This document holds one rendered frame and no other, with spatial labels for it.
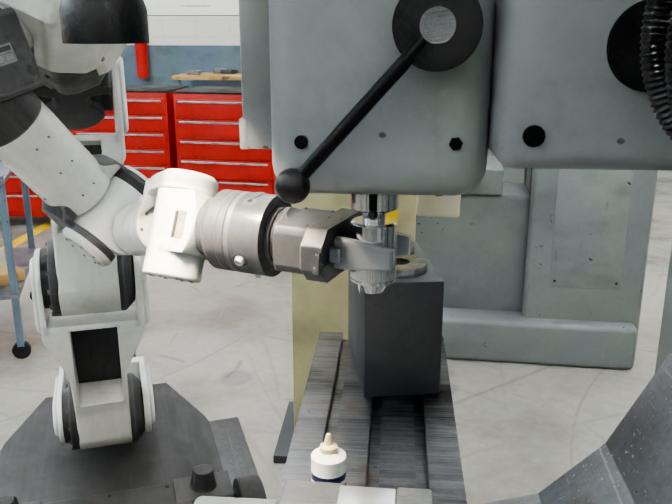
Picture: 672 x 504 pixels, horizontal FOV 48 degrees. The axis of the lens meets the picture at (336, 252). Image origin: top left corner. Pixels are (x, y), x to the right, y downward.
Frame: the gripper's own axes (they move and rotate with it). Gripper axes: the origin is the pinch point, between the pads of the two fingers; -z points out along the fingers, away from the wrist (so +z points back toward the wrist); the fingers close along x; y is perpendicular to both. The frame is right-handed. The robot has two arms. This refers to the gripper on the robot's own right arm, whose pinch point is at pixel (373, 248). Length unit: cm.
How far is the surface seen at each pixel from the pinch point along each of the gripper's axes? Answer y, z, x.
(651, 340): 124, -34, 301
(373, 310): 19.1, 10.6, 29.9
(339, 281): 64, 69, 158
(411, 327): 22.0, 5.4, 32.7
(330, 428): 34.9, 13.6, 21.1
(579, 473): 33.5, -21.2, 21.6
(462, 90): -16.8, -9.9, -7.1
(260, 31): -21.1, 9.7, -5.3
